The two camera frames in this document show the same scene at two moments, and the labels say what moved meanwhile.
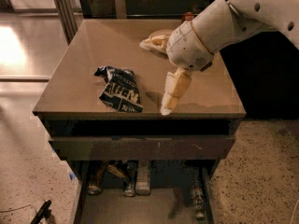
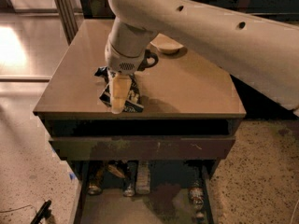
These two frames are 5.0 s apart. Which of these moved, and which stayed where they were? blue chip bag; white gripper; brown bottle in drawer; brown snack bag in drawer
Moved: white gripper
Stayed: brown snack bag in drawer; brown bottle in drawer; blue chip bag
